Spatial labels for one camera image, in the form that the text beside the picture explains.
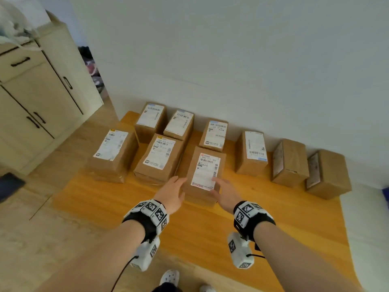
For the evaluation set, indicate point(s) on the person's right hand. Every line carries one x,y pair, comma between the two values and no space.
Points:
228,197

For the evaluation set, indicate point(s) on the person's white shoe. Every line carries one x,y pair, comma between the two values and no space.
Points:
207,288
169,277

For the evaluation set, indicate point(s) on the person's left forearm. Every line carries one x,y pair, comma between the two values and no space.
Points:
91,261

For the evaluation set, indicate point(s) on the dark shoe rack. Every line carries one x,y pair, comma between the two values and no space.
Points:
89,62

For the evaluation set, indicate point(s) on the orange wooden table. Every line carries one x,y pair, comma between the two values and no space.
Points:
212,234

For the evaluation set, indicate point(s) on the person's left hand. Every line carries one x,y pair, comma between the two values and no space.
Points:
171,197

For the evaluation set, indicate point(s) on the blue perforated plastic pallet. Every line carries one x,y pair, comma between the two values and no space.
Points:
386,197

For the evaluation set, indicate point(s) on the person's dark trousers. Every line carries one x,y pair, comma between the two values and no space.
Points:
161,288

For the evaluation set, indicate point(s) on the beige cabinet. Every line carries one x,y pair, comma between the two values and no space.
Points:
30,103

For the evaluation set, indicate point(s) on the white marker-tagged wrist camera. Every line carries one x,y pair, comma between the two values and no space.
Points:
144,255
240,252

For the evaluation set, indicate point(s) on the person's left white shoe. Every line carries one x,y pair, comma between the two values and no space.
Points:
169,277

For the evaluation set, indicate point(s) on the pile of brown cardboard parcels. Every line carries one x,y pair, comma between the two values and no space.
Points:
291,161

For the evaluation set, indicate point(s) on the dark floor object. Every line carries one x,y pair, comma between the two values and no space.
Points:
10,185

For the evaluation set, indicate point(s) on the person's right forearm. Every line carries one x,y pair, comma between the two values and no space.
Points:
304,261

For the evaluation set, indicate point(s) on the cardboard box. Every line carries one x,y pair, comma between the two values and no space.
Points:
200,199

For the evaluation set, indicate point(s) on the white plastic bag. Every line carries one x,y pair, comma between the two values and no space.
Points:
15,27

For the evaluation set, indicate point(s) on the person's right white shoe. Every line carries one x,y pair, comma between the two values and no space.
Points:
207,288

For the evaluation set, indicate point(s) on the black wristband with marker tags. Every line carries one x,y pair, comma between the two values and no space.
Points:
261,222
142,222

